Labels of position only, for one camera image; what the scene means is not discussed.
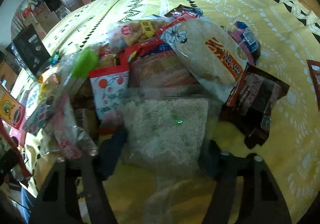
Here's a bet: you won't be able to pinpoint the red white flower packet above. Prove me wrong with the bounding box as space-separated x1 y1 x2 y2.
89 64 130 135

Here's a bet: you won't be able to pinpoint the stacked cardboard boxes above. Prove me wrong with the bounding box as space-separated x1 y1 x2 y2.
23 3 60 33

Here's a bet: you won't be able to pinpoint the flat rice cake pack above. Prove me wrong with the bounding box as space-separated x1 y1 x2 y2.
122 98 209 177

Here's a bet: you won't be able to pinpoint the fried dough snack bag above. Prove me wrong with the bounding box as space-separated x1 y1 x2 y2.
107 19 169 53

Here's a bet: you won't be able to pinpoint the large rice cracker bag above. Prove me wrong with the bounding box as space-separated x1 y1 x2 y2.
160 17 248 102

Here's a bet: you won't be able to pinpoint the black shaver product box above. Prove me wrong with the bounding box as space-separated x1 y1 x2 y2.
12 24 51 76

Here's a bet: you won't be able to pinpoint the yellow patterned bed sheet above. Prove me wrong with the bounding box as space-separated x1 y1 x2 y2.
21 0 319 223

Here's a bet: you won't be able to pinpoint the red tea box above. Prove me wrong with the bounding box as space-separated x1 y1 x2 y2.
0 85 25 129

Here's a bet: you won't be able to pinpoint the dark brown snack packet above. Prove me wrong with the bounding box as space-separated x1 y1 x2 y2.
220 63 290 149

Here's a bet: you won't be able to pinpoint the green snack packet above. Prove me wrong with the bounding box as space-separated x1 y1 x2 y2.
71 48 99 79

